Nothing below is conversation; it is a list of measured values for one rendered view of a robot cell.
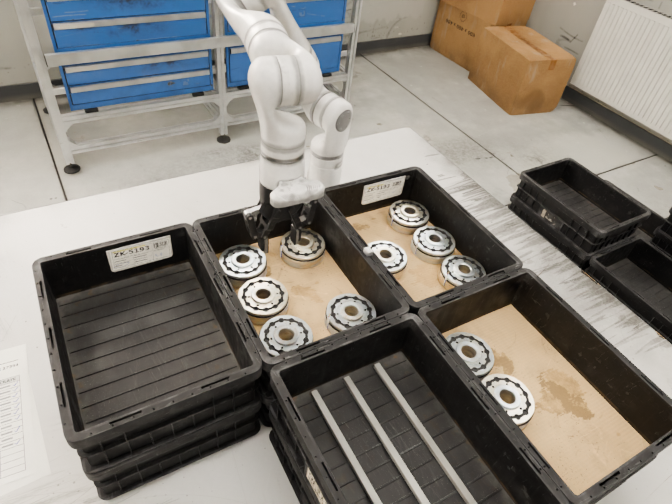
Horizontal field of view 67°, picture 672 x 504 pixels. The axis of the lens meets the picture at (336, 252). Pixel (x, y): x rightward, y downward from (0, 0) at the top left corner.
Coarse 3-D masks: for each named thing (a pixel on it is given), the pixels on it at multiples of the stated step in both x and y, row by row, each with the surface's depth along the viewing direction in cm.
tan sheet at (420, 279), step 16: (384, 208) 133; (352, 224) 127; (368, 224) 127; (384, 224) 128; (368, 240) 123; (384, 240) 124; (400, 240) 124; (416, 272) 117; (432, 272) 117; (416, 288) 113; (432, 288) 114
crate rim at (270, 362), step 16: (336, 224) 111; (352, 240) 108; (208, 256) 100; (368, 256) 104; (224, 272) 97; (240, 304) 92; (400, 304) 96; (368, 320) 92; (384, 320) 92; (256, 336) 87; (336, 336) 89; (288, 352) 85; (304, 352) 86
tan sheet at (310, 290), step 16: (272, 240) 119; (272, 256) 116; (272, 272) 112; (288, 272) 112; (304, 272) 113; (320, 272) 113; (336, 272) 114; (288, 288) 109; (304, 288) 109; (320, 288) 110; (336, 288) 110; (352, 288) 111; (288, 304) 106; (304, 304) 106; (320, 304) 107; (304, 320) 103; (320, 320) 104; (320, 336) 101
